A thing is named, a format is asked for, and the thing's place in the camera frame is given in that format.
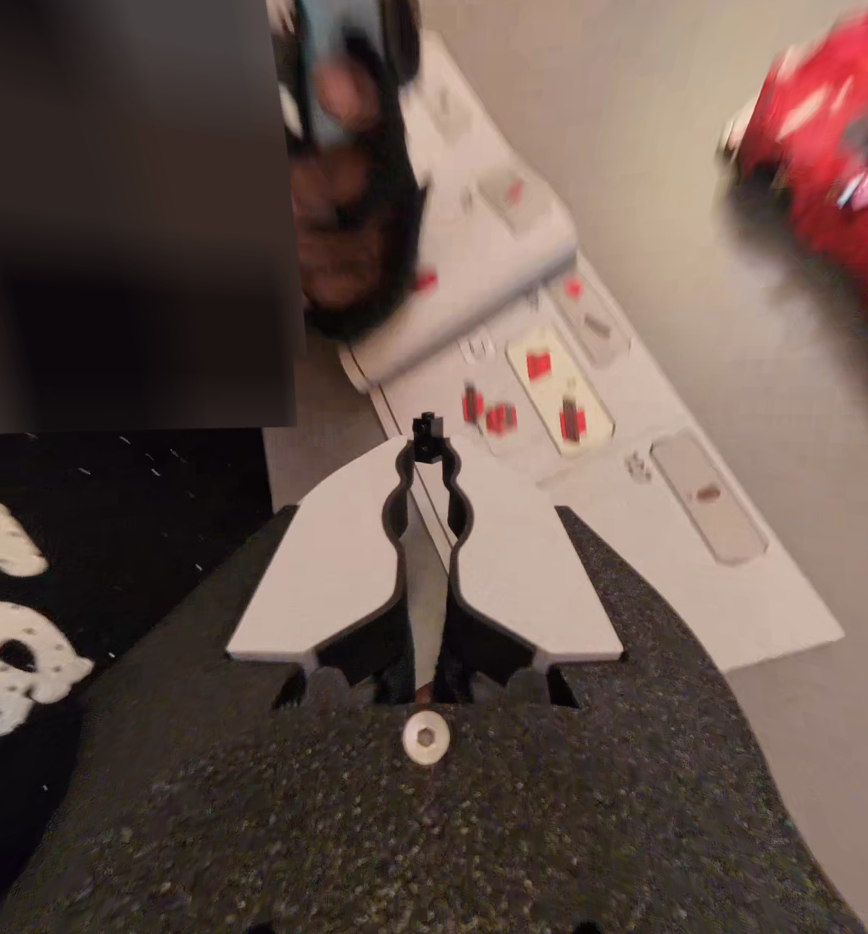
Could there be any person's left hand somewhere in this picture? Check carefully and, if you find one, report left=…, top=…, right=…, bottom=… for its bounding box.
left=291, top=57, right=407, bottom=311

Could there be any lego instruction booklet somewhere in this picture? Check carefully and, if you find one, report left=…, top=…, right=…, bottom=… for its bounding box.
left=335, top=29, right=845, bottom=674

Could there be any red lego car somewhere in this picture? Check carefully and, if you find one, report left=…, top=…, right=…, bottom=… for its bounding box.
left=714, top=0, right=868, bottom=337

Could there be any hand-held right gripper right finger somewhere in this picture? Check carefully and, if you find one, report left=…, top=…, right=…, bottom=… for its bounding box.
left=441, top=435, right=626, bottom=670

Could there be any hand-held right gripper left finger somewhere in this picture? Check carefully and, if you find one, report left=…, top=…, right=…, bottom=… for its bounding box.
left=226, top=436, right=414, bottom=668

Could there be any small black lego piece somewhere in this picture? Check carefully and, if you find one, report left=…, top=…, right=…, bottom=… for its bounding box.
left=412, top=411, right=442, bottom=466

